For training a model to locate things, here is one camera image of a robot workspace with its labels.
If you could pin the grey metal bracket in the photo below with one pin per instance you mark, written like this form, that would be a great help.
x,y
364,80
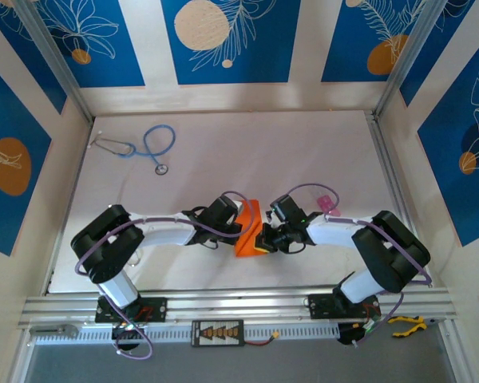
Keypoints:
x,y
52,330

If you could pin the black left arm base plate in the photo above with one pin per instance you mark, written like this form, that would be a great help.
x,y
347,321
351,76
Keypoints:
x,y
155,309

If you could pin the yellow black pliers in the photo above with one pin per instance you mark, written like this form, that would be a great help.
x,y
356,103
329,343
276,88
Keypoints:
x,y
417,324

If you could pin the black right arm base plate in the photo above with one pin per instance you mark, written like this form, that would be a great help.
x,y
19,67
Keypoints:
x,y
323,305

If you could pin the clear plastic glasses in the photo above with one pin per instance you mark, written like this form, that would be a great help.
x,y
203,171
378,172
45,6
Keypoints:
x,y
135,261

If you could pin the aluminium side rail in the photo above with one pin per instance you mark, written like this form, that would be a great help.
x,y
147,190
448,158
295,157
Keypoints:
x,y
383,151

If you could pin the black power distribution board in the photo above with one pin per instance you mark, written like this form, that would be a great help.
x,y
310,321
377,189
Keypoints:
x,y
217,333

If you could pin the pink clear plastic box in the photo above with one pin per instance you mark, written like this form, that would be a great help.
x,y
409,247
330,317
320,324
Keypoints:
x,y
327,205

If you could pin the orange paper sheet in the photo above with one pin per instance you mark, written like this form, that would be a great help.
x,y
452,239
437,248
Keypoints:
x,y
247,239

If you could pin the aluminium frame post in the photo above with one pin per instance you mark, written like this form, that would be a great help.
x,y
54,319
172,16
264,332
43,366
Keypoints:
x,y
52,56
407,56

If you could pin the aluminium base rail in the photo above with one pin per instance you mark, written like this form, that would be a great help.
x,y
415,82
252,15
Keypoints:
x,y
239,303

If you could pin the blue stethoscope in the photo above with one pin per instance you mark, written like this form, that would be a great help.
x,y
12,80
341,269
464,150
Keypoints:
x,y
161,169

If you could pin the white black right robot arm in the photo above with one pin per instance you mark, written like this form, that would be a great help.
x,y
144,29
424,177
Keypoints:
x,y
335,231

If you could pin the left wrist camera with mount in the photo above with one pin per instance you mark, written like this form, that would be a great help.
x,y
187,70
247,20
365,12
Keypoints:
x,y
238,206

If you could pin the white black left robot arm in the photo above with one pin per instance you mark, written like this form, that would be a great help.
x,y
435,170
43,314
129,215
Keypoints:
x,y
163,233

